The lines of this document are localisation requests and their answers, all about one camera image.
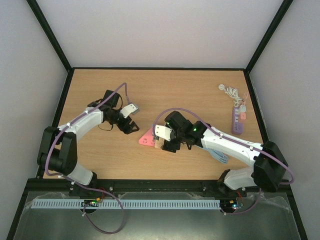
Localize beige dragon cube plug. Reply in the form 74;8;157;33
154;138;165;149

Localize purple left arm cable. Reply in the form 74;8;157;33
45;82;131;235

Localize pink triangular power strip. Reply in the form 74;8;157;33
138;128;156;147

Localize pink plug on purple strip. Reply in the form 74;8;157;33
238;112;247;123

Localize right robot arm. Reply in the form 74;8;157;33
153;110;288;196

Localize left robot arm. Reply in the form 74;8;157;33
37;90;139;188

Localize white plug on purple strip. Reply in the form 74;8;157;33
238;104;247;113

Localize light blue power cord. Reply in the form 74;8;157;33
203;146;230;165

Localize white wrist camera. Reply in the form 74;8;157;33
120;103;140;119
154;125;173;142

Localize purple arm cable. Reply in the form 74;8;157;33
45;82;131;235
152;107;296;216

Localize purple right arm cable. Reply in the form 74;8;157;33
152;107;296;216

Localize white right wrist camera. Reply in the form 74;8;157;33
154;125;173;142

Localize white coiled cord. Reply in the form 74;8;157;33
217;83;245;106

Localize light blue cable duct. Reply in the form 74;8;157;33
30;199;221;210

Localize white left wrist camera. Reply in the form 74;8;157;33
120;103;140;119

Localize purple power strip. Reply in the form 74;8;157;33
231;107;244;136

